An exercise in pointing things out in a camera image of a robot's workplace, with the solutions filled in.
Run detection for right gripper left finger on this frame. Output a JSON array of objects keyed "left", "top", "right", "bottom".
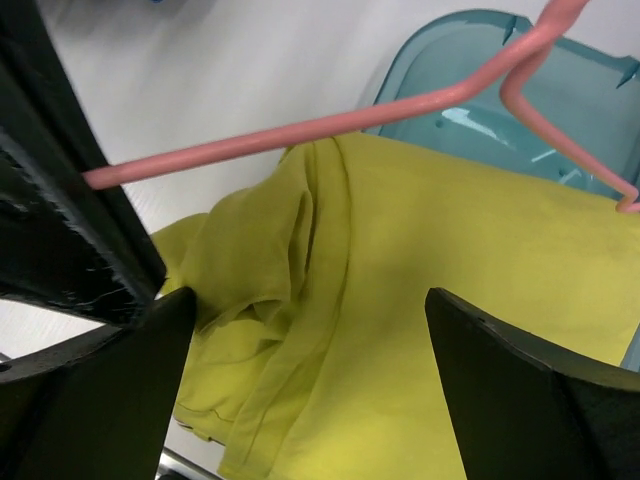
[{"left": 1, "top": 288, "right": 195, "bottom": 479}]

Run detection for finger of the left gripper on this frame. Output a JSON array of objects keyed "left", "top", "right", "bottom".
[{"left": 1, "top": 1, "right": 165, "bottom": 328}]

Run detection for front aluminium rail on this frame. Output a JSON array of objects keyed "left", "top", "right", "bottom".
[{"left": 155, "top": 448, "right": 221, "bottom": 480}]

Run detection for yellow-green trousers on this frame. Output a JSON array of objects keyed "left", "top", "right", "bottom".
[{"left": 153, "top": 134, "right": 639, "bottom": 479}]

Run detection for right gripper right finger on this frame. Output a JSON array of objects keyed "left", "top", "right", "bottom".
[{"left": 425, "top": 288, "right": 639, "bottom": 479}]

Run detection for teal plastic bin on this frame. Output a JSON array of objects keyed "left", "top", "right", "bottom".
[{"left": 360, "top": 7, "right": 640, "bottom": 373}]

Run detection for pink hanger of yellow trousers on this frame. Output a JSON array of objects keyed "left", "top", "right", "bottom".
[{"left": 83, "top": 1, "right": 639, "bottom": 213}]

